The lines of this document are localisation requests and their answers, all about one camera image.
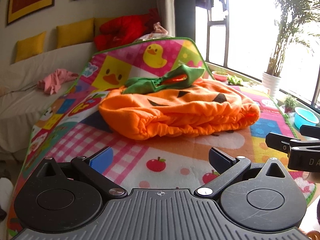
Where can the orange pumpkin costume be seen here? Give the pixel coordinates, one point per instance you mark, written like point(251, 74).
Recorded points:
point(180, 102)

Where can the blue plastic basin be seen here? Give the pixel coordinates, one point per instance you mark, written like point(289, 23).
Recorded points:
point(304, 117)

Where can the red blanket pile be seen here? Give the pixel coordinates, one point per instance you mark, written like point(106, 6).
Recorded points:
point(123, 30)

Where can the colourful cartoon play mat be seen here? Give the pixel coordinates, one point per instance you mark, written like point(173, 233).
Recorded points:
point(142, 146)

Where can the white sofa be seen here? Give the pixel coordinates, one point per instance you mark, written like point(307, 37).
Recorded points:
point(22, 103)

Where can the pink garment on sofa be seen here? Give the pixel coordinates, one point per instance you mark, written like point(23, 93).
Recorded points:
point(52, 83)

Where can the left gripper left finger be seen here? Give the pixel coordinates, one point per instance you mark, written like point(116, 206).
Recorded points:
point(90, 170)

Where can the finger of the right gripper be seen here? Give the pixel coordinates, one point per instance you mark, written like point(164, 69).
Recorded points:
point(310, 131)
point(278, 142)

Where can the yellow cushion middle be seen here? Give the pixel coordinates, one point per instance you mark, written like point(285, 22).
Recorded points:
point(75, 33)

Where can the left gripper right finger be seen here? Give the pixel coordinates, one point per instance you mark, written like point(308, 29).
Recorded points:
point(231, 170)

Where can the yellow cushion left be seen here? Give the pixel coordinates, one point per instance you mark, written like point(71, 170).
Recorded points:
point(30, 47)

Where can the potted palm plant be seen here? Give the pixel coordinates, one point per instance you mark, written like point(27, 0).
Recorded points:
point(290, 64)

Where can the yellow cushion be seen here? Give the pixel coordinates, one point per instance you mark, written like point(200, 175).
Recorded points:
point(75, 33)
point(30, 47)

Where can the red plant pot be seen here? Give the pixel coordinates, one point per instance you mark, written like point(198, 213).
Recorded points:
point(220, 76)

